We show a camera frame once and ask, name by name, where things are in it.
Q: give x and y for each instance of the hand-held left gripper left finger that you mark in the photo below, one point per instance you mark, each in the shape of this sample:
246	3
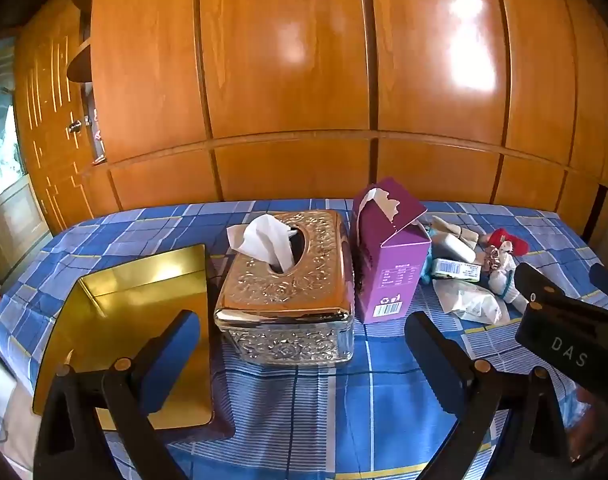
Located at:
171	355

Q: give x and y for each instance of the white cloth doll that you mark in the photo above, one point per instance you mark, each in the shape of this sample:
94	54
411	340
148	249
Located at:
504	282

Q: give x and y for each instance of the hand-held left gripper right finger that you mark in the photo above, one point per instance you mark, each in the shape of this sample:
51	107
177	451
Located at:
434	360

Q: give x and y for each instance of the ornate metallic tissue box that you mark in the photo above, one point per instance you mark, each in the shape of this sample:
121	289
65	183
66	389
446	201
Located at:
294	305

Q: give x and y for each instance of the blue checkered bedsheet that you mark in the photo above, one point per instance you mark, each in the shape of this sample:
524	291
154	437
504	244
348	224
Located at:
294	410

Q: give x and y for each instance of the gold box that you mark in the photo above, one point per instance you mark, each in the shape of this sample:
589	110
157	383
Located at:
133	280

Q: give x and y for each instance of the white tissue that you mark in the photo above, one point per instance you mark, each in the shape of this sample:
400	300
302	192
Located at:
261	240

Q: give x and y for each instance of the wooden door with glass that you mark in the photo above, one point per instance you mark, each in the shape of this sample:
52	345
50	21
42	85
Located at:
13	220

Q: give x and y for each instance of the purple carton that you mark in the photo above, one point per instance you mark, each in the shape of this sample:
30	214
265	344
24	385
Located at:
389	285

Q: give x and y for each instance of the red plush toy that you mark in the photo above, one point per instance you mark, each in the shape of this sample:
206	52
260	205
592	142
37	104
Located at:
501	238

